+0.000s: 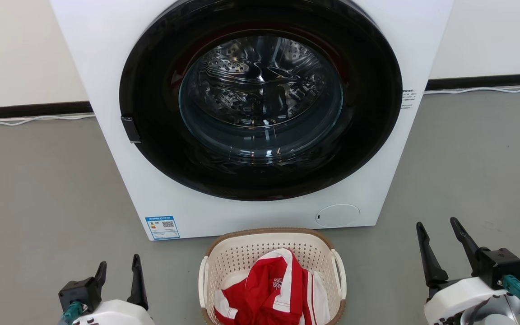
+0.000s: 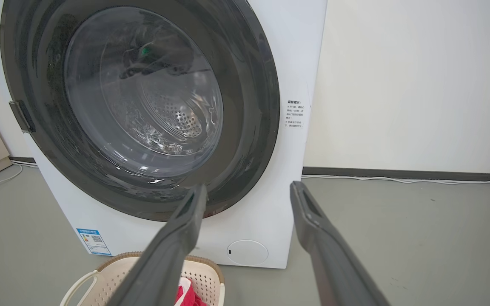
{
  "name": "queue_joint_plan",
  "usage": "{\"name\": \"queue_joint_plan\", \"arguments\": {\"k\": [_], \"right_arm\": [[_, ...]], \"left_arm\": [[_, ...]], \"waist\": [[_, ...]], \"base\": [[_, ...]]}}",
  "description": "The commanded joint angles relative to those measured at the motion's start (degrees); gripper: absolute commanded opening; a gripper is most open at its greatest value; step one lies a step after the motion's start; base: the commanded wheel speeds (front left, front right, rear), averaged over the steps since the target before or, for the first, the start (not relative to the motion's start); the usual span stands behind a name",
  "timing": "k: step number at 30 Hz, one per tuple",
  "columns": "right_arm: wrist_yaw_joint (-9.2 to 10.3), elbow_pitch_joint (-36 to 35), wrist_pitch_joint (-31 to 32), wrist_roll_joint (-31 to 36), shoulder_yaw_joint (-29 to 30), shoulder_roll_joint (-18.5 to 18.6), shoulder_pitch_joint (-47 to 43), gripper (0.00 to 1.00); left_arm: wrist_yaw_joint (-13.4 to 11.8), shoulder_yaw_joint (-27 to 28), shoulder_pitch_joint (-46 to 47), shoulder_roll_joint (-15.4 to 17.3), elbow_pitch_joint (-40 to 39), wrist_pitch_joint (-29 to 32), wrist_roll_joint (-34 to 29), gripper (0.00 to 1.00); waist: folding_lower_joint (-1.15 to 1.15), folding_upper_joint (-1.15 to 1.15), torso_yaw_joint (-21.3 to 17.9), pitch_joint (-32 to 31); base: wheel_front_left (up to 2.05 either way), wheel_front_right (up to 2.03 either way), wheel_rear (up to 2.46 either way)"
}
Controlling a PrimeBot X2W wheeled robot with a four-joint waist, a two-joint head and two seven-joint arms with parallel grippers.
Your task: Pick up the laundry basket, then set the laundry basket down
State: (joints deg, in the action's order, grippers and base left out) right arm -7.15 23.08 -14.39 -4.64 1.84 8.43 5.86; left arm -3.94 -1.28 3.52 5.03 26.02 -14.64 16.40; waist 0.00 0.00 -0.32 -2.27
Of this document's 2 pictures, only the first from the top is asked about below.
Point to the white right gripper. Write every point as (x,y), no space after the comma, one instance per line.
(458,300)

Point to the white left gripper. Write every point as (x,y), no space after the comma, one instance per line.
(115,315)

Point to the cream perforated laundry basket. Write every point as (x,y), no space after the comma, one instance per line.
(242,253)

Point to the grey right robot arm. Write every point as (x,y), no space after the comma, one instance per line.
(497,313)

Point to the blue energy label sticker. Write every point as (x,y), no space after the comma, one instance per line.
(162,227)

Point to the round white filter cover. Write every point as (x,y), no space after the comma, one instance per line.
(337,215)

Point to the round black glass washer door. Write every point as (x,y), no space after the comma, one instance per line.
(151,135)

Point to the red and white jersey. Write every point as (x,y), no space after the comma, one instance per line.
(269,293)

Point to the small white text sticker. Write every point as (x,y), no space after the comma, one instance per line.
(409,99)

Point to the black baseboard strip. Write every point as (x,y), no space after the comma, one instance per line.
(485,81)
(30,110)

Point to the white front-load washing machine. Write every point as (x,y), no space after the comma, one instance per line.
(106,90)

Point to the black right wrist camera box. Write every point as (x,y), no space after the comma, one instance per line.
(501,268)

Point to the teal left camera connector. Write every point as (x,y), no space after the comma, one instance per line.
(72,312)

